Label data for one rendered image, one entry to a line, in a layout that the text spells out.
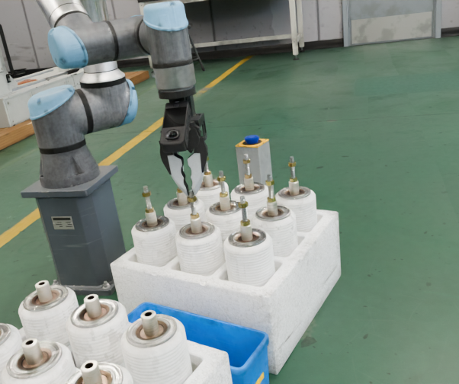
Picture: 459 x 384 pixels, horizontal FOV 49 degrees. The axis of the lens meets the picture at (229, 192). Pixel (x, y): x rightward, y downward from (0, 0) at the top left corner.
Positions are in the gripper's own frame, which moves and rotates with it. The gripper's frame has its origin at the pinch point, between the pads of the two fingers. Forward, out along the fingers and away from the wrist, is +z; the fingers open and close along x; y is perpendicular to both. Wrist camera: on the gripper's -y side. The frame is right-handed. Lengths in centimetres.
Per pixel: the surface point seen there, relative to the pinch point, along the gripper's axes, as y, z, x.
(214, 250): -2.3, 12.5, -3.8
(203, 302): -8.3, 21.0, -1.4
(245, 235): -4.9, 8.2, -10.8
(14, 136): 190, 30, 156
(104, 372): -41.5, 9.1, 4.2
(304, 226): 13.7, 16.0, -21.7
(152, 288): -3.5, 20.3, 10.4
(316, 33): 506, 19, -35
